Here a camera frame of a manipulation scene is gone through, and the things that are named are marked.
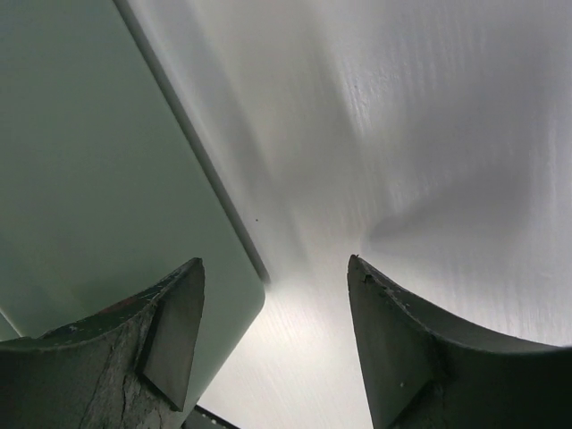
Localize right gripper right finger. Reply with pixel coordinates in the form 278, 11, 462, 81
347, 256, 571, 428

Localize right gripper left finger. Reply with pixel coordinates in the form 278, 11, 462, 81
1, 258, 205, 428

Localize green cantilever tool box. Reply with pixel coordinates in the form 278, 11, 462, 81
1, 1, 265, 405

